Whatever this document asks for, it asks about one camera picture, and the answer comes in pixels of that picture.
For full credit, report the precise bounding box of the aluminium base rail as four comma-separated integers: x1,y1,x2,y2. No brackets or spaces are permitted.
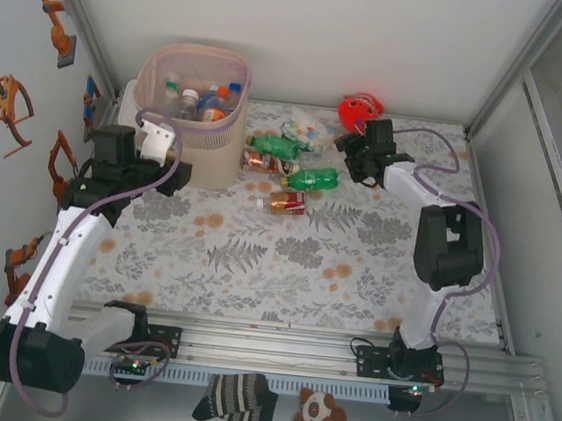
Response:
0,291,549,400

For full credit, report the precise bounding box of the brown white plush toy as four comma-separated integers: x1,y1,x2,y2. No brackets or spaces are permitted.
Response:
294,385,351,421

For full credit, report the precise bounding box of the orange label plastic bottle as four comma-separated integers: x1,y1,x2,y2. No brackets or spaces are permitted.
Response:
194,83,235,125

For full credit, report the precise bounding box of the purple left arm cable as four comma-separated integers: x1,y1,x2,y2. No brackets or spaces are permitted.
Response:
5,97,190,421

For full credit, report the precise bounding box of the beige mesh waste bin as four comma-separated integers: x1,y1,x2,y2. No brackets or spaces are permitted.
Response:
126,38,257,192

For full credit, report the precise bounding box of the white slotted cable duct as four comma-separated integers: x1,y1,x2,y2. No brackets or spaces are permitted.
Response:
82,354,392,406

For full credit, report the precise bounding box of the black white striped sock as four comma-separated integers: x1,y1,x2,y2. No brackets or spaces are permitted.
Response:
191,366,283,421

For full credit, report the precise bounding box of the white plastic box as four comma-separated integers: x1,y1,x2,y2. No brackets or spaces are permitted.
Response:
118,77,148,125

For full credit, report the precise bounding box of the red label plastic bottle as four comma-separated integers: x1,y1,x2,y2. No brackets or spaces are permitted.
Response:
255,186,309,219

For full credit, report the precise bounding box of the green plastic soda bottle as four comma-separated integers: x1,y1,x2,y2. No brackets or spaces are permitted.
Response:
243,131,306,164
278,162,342,196

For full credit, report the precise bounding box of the blue orange wall sticker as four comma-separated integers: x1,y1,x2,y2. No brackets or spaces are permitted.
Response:
77,73,106,145

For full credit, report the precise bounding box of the blue cap blue label bottle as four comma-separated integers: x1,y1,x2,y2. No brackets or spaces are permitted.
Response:
223,81,248,117

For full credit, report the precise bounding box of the small circuit board green LED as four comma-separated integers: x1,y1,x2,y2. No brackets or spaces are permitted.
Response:
389,381,439,405
109,352,159,378

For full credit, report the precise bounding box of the clear bag of colourful caps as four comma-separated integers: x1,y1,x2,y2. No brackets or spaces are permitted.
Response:
276,105,341,157

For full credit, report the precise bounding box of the orange gripper wall sticker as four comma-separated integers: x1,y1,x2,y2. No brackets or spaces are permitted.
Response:
0,72,41,161

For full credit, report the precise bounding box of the clear bottle purple label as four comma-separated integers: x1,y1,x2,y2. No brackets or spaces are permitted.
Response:
177,87,202,121

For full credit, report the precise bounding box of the red round plastic toy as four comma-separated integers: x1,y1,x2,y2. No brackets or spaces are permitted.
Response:
336,90,388,137

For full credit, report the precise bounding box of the brown plastic drink bottle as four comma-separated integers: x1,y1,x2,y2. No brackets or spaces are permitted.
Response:
241,148,302,178

